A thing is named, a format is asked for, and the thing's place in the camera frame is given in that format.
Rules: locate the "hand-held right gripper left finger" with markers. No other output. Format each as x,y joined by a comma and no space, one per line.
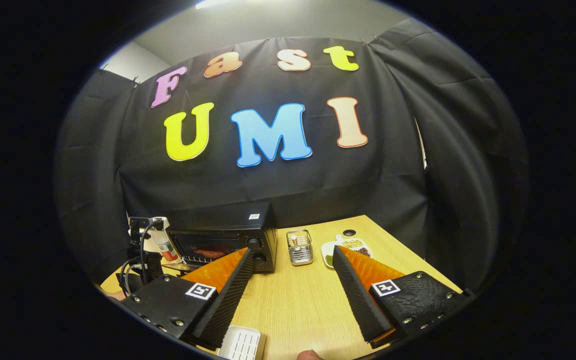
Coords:
228,305

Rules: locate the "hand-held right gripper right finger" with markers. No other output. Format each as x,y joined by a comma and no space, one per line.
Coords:
358,305

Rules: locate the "red grilled sausage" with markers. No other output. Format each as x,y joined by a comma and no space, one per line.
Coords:
210,252

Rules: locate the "black electric oven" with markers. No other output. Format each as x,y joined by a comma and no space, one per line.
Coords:
228,220

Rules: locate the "clear bottle with red label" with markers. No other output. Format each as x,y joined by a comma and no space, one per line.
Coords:
169,249

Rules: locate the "small white ridged tray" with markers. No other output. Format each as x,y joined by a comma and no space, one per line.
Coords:
242,345

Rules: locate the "white divided dish of beans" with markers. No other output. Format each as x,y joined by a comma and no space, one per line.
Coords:
329,255

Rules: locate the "black table grommet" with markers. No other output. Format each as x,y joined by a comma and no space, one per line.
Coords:
349,233

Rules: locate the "small cylinder shaker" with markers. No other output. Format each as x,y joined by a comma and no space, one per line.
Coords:
294,240

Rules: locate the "black backdrop cloth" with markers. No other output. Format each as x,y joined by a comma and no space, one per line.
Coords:
393,175

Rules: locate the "large ceiling light panel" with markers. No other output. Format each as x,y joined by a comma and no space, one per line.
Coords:
213,4

